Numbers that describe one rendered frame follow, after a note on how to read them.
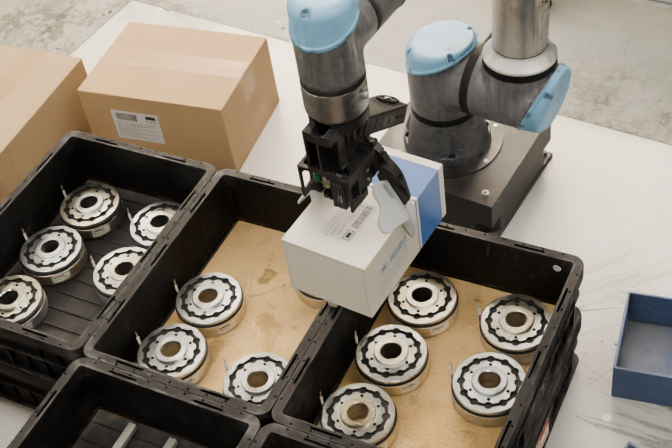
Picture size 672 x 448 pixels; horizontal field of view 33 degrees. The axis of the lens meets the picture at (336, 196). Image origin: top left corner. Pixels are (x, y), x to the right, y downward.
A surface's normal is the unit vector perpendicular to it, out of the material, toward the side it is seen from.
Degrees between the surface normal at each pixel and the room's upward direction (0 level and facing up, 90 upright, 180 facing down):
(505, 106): 89
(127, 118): 90
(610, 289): 0
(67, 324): 0
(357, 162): 1
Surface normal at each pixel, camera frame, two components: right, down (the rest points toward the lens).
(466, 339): -0.12, -0.71
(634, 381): -0.31, 0.69
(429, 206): 0.85, 0.29
